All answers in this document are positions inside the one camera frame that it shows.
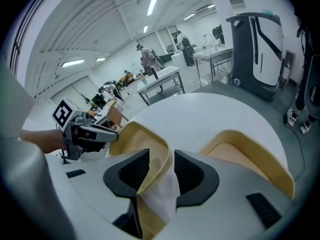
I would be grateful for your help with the round white table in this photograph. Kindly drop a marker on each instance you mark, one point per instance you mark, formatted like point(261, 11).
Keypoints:
point(195, 114)

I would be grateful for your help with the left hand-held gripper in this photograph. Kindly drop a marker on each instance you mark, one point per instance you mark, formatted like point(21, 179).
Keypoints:
point(62, 114)

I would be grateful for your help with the wooden tray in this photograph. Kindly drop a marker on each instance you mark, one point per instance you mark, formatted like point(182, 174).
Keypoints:
point(140, 139)
point(237, 151)

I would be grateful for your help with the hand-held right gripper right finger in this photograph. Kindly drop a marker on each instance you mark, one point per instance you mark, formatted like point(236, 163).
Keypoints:
point(200, 184)

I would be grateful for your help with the steel table with white top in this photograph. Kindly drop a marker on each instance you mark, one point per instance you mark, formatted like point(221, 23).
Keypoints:
point(162, 75)

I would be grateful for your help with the black slatted vent panel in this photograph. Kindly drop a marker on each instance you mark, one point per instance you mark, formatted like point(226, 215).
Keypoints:
point(27, 24)

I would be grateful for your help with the steel sink table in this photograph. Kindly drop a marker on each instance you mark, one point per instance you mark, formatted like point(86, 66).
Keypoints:
point(212, 54)

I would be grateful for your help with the person's left forearm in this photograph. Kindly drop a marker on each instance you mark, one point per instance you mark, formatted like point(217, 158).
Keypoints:
point(42, 140)

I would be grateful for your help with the ceiling light bar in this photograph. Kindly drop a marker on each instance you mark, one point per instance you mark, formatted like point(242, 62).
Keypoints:
point(189, 16)
point(152, 6)
point(73, 63)
point(100, 59)
point(145, 29)

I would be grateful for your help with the white and black mobile robot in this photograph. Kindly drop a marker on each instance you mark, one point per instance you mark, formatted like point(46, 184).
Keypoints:
point(265, 59)

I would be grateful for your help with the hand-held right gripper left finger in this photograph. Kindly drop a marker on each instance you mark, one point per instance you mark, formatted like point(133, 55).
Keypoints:
point(117, 179)

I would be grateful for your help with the wooden desk with white top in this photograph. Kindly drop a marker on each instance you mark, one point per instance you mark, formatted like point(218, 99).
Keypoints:
point(116, 115)

